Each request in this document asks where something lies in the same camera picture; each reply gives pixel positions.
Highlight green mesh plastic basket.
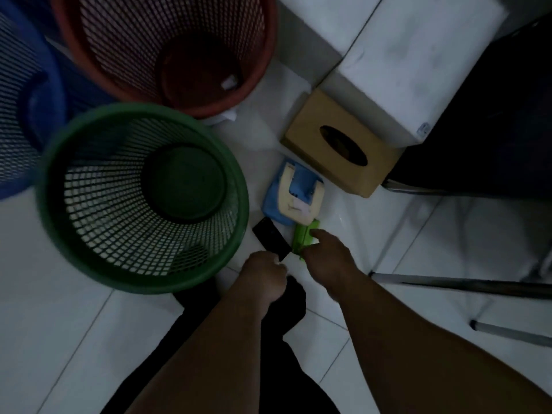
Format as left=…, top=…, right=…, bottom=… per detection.
left=35, top=102, right=250, bottom=295

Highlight person's right forearm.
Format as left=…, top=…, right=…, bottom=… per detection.
left=336, top=271, right=552, bottom=414

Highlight person's black trousers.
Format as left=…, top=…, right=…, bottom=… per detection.
left=100, top=275, right=341, bottom=414

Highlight person's right hand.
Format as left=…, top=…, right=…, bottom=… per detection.
left=300, top=229, right=367, bottom=303

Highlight brown wooden tissue box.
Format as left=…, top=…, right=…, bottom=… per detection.
left=280, top=88, right=404, bottom=199

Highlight blue and cream tissue pack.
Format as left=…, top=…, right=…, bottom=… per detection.
left=261, top=158, right=326, bottom=227

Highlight blue mesh plastic basket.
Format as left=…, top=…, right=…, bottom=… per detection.
left=0, top=0, right=117, bottom=201

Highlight green plastic packet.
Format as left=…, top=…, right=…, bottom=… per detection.
left=292, top=219, right=321, bottom=260

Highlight metal chair leg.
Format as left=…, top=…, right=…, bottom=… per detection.
left=469, top=320, right=552, bottom=347
left=370, top=272, right=552, bottom=300

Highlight black rectangular object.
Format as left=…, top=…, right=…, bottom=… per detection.
left=252, top=216, right=292, bottom=262

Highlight person's left forearm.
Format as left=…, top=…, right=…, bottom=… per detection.
left=125, top=293, right=277, bottom=414

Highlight white box cabinet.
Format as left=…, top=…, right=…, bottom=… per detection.
left=276, top=0, right=509, bottom=147

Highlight red mesh plastic basket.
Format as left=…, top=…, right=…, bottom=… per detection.
left=51, top=0, right=279, bottom=119

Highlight person's left hand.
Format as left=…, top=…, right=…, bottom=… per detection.
left=233, top=251, right=289, bottom=314

